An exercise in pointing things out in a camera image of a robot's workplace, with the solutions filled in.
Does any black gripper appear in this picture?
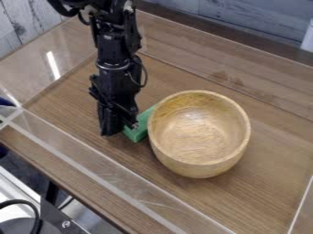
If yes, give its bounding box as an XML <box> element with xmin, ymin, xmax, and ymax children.
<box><xmin>90</xmin><ymin>61</ymin><xmax>145</xmax><ymax>136</ymax></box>

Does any green rectangular block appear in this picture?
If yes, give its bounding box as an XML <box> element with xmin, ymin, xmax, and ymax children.
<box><xmin>122</xmin><ymin>106</ymin><xmax>155</xmax><ymax>143</ymax></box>

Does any brown wooden bowl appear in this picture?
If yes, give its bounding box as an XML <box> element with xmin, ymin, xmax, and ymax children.
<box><xmin>149</xmin><ymin>90</ymin><xmax>252</xmax><ymax>178</ymax></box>

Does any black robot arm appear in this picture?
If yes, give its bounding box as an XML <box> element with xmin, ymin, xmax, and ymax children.
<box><xmin>47</xmin><ymin>0</ymin><xmax>149</xmax><ymax>136</ymax></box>

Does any blue object at edge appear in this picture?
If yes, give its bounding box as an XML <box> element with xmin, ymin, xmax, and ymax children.
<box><xmin>0</xmin><ymin>97</ymin><xmax>16</xmax><ymax>107</ymax></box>

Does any black table leg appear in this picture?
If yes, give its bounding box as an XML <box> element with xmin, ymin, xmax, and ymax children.
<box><xmin>44</xmin><ymin>182</ymin><xmax>60</xmax><ymax>206</ymax></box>

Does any clear acrylic tray enclosure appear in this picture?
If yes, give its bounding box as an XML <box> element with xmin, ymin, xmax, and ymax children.
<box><xmin>0</xmin><ymin>8</ymin><xmax>313</xmax><ymax>234</ymax></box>

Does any black metal base plate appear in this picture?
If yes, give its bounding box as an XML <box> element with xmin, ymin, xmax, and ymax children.
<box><xmin>38</xmin><ymin>199</ymin><xmax>92</xmax><ymax>234</ymax></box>

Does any black cable loop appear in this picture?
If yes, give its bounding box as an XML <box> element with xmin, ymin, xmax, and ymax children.
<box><xmin>0</xmin><ymin>198</ymin><xmax>43</xmax><ymax>234</ymax></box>

